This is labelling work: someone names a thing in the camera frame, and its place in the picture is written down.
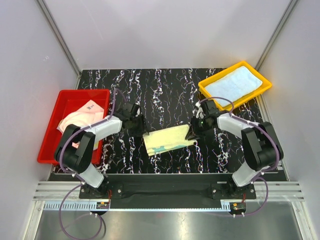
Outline pink towel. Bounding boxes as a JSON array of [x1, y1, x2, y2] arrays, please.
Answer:
[[56, 100, 104, 134]]

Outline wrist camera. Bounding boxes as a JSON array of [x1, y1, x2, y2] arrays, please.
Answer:
[[193, 102, 205, 119], [135, 106, 141, 117]]

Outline right aluminium frame post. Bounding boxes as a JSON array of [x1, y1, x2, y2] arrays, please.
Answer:
[[255, 0, 300, 71]]

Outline light blue towel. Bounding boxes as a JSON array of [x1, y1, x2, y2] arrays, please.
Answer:
[[205, 66, 263, 103]]

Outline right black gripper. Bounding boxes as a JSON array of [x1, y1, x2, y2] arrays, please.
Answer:
[[184, 115, 213, 141]]

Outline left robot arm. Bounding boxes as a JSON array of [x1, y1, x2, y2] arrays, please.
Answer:
[[54, 102, 149, 198]]

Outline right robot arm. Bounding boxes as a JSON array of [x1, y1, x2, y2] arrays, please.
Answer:
[[185, 97, 284, 199]]

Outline aluminium frame post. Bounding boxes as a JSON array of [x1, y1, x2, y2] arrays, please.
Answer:
[[255, 0, 300, 71], [35, 0, 82, 90]]

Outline yellow green towel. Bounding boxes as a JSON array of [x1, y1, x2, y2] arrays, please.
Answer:
[[143, 124, 196, 157]]

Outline red plastic bin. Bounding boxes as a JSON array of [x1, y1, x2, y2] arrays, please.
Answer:
[[37, 89, 110, 165]]

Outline white slotted cable duct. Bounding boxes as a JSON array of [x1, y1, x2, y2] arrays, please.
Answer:
[[43, 201, 110, 212]]

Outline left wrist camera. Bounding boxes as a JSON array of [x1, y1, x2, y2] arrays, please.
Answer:
[[135, 106, 141, 117]]

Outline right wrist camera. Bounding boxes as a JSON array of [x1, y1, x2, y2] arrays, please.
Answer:
[[193, 102, 205, 119]]

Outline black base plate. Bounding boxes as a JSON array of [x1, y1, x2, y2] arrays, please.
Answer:
[[79, 173, 257, 211]]

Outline olive yellow towel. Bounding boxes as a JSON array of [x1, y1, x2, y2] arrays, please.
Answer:
[[93, 141, 100, 151]]

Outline left aluminium frame post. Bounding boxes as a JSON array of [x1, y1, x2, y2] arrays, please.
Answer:
[[35, 0, 82, 90]]

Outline yellow plastic tray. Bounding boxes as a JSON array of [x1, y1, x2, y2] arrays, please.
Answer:
[[198, 61, 272, 111]]

